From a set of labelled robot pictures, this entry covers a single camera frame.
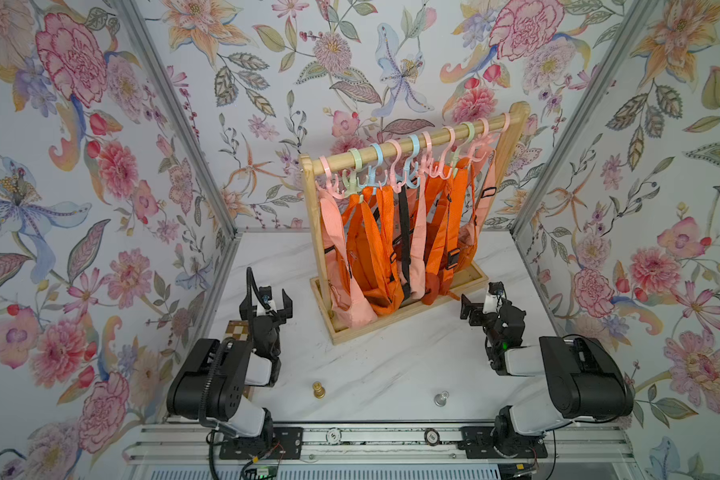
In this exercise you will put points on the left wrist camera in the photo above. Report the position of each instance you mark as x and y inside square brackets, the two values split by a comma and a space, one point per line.
[264, 298]

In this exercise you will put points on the far right pink bag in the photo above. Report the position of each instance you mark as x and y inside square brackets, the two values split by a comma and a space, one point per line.
[482, 202]

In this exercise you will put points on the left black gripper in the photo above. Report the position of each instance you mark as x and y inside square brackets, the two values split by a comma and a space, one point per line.
[279, 314]

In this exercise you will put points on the wooden clothes rack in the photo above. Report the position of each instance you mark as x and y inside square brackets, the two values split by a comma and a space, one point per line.
[409, 164]

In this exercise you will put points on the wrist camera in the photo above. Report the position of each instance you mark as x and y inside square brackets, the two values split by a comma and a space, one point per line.
[264, 298]
[495, 297]

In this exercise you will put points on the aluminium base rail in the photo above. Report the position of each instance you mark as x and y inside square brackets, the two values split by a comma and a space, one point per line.
[324, 443]

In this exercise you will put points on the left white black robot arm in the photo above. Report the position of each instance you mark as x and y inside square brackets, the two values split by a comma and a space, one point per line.
[209, 387]

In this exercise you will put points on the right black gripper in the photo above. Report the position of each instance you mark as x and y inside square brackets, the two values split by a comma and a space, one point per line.
[478, 312]

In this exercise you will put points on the orange sling bag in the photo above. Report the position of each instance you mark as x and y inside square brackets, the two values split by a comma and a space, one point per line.
[442, 250]
[370, 218]

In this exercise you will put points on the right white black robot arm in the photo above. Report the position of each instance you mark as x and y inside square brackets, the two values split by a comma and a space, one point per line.
[572, 378]

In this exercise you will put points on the gold chess piece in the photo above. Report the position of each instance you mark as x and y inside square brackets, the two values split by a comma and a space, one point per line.
[318, 390]

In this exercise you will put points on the pink sling bag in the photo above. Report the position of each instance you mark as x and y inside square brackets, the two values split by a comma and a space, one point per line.
[349, 304]

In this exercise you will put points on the silver chess piece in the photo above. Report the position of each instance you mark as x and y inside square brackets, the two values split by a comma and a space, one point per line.
[441, 398]

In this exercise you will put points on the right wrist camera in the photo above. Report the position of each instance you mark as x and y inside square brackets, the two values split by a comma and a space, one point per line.
[495, 297]

